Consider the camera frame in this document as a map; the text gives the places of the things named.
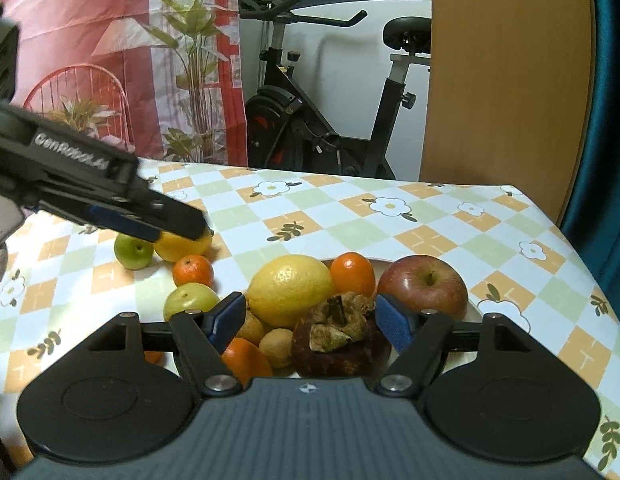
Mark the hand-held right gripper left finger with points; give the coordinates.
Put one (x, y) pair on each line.
(225, 320)

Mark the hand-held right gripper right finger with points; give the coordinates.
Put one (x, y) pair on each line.
(392, 322)

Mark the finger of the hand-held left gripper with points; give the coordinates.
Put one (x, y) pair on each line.
(115, 222)
(175, 217)

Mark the small tan round fruit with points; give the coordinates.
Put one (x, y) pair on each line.
(252, 329)
(276, 347)

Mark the yellow orange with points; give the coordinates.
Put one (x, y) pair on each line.
(182, 249)

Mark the green apple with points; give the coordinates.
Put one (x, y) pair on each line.
(132, 252)
(190, 300)

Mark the tangerine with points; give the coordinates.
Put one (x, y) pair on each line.
(352, 272)
(192, 270)
(247, 360)
(154, 357)

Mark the red apple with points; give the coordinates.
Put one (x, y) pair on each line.
(422, 285)

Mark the dark red round fruit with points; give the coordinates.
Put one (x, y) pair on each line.
(340, 360)

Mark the yellow lemon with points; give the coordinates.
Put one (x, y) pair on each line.
(290, 290)

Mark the beige plate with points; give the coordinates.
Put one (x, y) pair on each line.
(472, 310)

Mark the checkered floral tablecloth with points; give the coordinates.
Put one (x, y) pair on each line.
(340, 230)

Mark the black exercise bike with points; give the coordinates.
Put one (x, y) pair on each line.
(285, 110)

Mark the red printed backdrop cloth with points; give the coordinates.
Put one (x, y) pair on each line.
(115, 20)

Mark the wooden door panel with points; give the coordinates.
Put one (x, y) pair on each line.
(505, 85)

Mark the teal curtain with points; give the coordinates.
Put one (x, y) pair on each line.
(610, 160)

